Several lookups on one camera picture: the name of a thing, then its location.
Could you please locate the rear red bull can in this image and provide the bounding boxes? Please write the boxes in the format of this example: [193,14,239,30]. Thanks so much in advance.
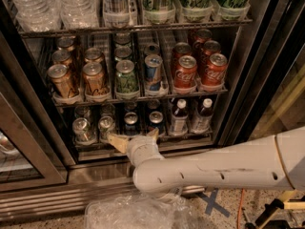
[144,44,160,56]

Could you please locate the orange cable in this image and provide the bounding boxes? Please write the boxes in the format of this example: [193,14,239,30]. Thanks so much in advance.
[236,188,246,229]

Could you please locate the white-cap bottle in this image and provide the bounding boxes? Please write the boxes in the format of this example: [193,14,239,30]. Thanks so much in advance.
[191,98,213,134]
[170,99,188,135]

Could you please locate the clear plastic bin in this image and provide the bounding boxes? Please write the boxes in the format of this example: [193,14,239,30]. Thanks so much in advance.
[84,195,199,229]

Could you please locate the left clear water bottle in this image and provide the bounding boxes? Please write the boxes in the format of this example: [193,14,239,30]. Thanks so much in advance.
[12,0,61,32]

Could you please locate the front red bull can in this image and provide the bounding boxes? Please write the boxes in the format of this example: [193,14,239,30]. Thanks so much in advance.
[145,54,163,91]

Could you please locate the right fridge glass door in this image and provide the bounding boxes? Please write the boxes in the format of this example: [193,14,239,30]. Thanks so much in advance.
[212,0,305,147]

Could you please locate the front left orange can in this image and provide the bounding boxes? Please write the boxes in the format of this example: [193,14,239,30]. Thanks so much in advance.
[47,64,79,98]

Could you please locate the red bull can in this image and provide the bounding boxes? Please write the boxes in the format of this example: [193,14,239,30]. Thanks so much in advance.
[144,44,160,56]
[145,54,163,91]

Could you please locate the rear green can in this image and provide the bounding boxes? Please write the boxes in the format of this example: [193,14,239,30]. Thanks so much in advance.
[113,33,132,47]

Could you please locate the stainless steel fridge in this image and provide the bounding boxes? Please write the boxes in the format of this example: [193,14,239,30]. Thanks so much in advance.
[0,0,305,221]

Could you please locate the rear left silver can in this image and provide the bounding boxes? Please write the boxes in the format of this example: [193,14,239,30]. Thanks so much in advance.
[74,106,92,122]

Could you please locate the orange can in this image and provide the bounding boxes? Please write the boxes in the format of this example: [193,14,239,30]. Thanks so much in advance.
[84,48,105,64]
[82,62,109,96]
[47,64,79,98]
[57,37,76,52]
[51,50,75,73]

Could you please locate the front left coca-cola can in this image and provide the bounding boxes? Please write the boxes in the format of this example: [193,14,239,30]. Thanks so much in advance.
[173,55,197,89]

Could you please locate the blue tape cross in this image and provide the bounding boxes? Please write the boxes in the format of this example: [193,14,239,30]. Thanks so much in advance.
[196,189,231,218]

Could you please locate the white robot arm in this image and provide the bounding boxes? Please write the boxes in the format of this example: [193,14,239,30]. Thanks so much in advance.
[108,127,305,201]

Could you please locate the middle green can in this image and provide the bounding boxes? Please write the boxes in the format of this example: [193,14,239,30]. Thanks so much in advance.
[114,46,132,62]

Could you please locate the yellow black stand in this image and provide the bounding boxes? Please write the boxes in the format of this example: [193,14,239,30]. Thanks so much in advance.
[245,191,305,229]

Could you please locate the front right coca-cola can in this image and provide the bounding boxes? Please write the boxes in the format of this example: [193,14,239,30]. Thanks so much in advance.
[201,53,228,92]

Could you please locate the fridge glass door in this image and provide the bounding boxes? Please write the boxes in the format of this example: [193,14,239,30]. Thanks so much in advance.
[212,0,305,147]
[0,73,68,193]

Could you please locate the left green tall can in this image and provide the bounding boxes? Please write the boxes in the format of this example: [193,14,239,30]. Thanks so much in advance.
[179,0,212,22]

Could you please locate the green plaid tall can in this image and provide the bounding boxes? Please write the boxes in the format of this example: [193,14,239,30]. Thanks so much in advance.
[142,0,173,24]

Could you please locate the rear coca-cola can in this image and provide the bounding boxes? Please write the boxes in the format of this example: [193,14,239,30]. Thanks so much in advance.
[188,29,213,52]

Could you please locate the middle left coca-cola can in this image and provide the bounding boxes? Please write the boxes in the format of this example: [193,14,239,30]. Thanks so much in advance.
[171,42,192,76]

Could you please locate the middle left orange can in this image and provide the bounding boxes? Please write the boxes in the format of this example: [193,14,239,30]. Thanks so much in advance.
[51,50,75,73]

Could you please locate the coca-cola can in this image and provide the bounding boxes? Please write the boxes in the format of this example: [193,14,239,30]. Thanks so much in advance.
[201,53,228,92]
[188,29,213,52]
[198,40,221,70]
[173,55,197,89]
[171,42,192,76]

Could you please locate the front green can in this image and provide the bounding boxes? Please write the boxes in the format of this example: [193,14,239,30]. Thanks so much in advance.
[115,60,139,94]

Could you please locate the middle right coca-cola can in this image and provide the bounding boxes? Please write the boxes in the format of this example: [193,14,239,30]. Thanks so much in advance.
[198,40,221,70]

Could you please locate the pepsi can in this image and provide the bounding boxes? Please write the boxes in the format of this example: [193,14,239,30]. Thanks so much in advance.
[124,102,138,113]
[148,111,165,136]
[124,112,140,135]
[147,100,161,113]

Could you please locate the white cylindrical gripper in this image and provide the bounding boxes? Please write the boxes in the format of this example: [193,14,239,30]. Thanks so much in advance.
[107,128,163,167]

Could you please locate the clear water bottle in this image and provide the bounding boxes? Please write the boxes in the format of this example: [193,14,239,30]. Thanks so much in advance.
[60,0,99,29]
[12,0,61,32]

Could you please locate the front left silver can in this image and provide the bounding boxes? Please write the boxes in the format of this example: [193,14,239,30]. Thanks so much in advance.
[72,117,95,142]

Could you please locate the right white-cap bottle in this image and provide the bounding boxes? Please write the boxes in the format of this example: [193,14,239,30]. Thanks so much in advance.
[191,98,213,134]

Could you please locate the rear left orange can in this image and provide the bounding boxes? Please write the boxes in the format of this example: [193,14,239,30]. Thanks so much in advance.
[57,37,76,52]

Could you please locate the silver can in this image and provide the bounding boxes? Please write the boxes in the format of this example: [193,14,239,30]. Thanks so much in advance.
[72,117,95,142]
[98,115,116,141]
[74,106,92,122]
[100,103,115,117]

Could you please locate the left fridge glass door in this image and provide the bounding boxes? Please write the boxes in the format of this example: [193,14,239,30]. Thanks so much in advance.
[0,73,68,193]

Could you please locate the left white-cap bottle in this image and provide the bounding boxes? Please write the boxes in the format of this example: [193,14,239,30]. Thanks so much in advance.
[170,99,188,135]

